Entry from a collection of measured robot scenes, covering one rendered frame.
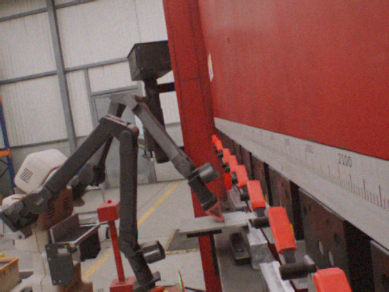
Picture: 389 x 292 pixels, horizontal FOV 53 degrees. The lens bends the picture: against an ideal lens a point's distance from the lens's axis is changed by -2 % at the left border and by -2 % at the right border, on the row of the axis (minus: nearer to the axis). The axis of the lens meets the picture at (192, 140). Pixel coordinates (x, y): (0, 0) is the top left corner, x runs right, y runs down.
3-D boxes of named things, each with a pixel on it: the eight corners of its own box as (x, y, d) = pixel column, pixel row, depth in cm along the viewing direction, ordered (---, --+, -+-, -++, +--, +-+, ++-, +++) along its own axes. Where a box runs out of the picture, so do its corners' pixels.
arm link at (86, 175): (121, 90, 180) (110, 85, 171) (146, 99, 176) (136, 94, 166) (89, 181, 182) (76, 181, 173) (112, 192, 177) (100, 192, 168)
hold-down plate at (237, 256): (229, 240, 172) (228, 233, 172) (241, 238, 172) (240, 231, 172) (236, 265, 142) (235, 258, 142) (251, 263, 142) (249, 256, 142)
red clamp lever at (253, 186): (244, 179, 70) (255, 225, 63) (266, 176, 70) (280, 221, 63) (244, 185, 71) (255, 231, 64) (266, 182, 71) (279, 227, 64)
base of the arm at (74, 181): (71, 182, 185) (58, 188, 173) (82, 171, 183) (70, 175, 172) (83, 195, 184) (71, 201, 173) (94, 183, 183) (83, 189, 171)
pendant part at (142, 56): (143, 165, 307) (126, 56, 301) (174, 160, 313) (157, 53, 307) (153, 172, 258) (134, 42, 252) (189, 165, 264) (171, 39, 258)
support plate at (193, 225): (180, 222, 170) (180, 220, 170) (241, 213, 169) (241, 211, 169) (179, 235, 152) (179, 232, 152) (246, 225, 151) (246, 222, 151)
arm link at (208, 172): (185, 167, 167) (177, 167, 158) (206, 151, 164) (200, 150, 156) (199, 191, 164) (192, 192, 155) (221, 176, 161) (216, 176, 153)
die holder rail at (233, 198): (228, 202, 241) (226, 187, 240) (237, 201, 241) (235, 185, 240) (237, 225, 191) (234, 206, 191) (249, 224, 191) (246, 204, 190)
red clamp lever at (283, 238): (263, 206, 50) (282, 277, 43) (295, 201, 50) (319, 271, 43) (263, 214, 51) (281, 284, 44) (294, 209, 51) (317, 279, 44)
